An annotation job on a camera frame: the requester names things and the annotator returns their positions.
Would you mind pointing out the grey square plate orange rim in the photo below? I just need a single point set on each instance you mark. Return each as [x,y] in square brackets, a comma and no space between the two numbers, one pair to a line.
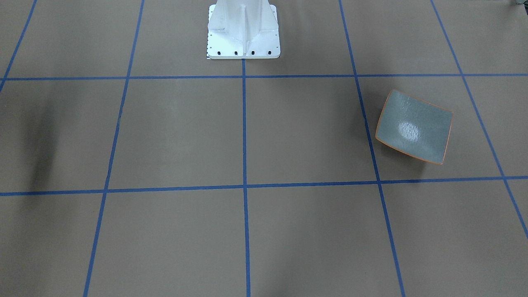
[414,127]

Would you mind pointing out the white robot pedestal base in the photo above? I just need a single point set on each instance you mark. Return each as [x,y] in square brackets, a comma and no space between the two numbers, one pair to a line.
[243,29]

